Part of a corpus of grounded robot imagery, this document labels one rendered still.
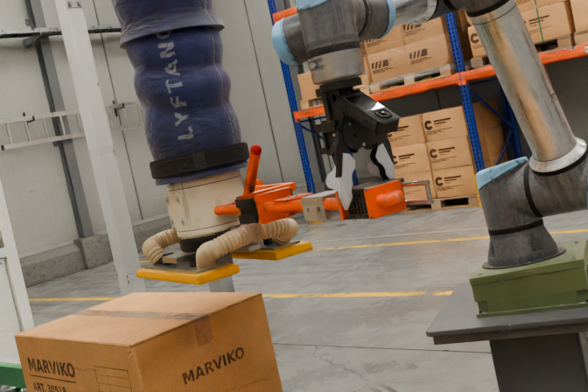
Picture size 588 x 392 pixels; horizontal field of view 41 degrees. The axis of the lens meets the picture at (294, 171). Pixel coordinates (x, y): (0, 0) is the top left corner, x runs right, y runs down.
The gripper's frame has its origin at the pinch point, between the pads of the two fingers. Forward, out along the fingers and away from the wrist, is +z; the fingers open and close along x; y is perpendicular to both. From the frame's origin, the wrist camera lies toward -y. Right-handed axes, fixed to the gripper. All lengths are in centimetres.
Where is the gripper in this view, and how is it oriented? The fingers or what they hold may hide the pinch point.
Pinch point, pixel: (372, 198)
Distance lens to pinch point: 129.4
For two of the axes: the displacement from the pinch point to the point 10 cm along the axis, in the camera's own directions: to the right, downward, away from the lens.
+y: -5.2, 0.7, 8.5
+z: 2.1, 9.8, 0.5
